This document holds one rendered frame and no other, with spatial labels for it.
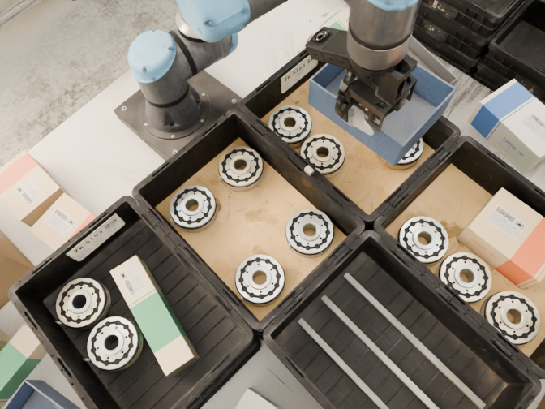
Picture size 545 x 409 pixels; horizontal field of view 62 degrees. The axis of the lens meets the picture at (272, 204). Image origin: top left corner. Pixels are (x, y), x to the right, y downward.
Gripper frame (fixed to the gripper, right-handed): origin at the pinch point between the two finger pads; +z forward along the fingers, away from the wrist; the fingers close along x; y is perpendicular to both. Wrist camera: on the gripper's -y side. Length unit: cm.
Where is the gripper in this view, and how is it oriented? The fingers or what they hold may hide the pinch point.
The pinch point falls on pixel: (354, 116)
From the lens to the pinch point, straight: 78.7
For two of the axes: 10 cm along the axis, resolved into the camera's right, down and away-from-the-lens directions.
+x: 7.0, -7.0, 1.5
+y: 7.1, 6.4, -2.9
